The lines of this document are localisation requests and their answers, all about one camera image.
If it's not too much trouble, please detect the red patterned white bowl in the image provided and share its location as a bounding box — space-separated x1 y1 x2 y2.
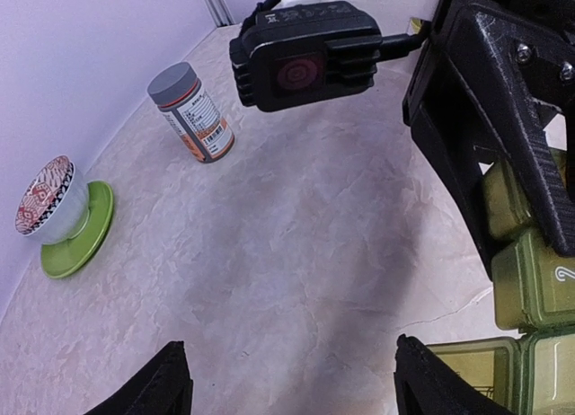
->
14 155 90 245

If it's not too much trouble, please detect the right aluminium frame post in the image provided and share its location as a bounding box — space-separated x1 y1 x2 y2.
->
204 0 234 27

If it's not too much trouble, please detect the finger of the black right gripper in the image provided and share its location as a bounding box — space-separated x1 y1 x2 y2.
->
402 43 503 278
430 0 575 257

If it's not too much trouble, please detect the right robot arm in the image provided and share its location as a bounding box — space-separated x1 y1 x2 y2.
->
229 0 574 265

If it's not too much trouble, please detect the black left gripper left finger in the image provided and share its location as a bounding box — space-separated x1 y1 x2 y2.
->
87 341 193 415

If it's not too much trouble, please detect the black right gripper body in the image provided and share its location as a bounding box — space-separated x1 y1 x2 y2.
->
402 0 574 128

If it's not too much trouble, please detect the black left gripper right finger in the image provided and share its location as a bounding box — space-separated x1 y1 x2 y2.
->
394 334 509 415

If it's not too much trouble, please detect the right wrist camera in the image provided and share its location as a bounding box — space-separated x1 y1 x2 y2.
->
229 1 429 112

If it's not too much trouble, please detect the amber bottle grey cap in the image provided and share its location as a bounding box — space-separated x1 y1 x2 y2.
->
147 62 234 163

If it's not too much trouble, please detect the green pill organizer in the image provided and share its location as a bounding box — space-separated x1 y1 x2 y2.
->
430 161 574 414

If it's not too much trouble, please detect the green plate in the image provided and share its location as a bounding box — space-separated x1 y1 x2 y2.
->
40 181 114 279

